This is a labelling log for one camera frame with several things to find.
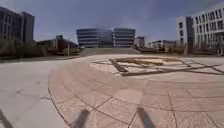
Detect wide grey stone stairway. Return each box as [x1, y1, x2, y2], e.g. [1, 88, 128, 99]
[78, 47, 142, 57]

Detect glass building with banded floors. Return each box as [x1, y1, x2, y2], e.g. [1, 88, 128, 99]
[75, 27, 136, 49]

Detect small distant building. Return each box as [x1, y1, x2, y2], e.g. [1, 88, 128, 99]
[134, 36, 146, 48]

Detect pale stone paved plaza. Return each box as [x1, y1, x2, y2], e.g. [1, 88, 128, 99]
[0, 53, 224, 128]

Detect dark star pattern paving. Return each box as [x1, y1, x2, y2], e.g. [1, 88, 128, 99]
[91, 56, 224, 78]

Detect low distant buildings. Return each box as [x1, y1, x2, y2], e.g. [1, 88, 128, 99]
[148, 39, 178, 50]

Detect low dark building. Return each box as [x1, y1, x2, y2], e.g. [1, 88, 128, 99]
[37, 34, 80, 54]

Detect row of bushes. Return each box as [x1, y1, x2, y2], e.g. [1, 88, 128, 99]
[0, 40, 48, 58]

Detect white multi-storey building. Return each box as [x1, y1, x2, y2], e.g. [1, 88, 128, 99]
[176, 2, 224, 51]

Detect dark tall building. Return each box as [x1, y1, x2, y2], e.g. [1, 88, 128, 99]
[0, 6, 36, 46]

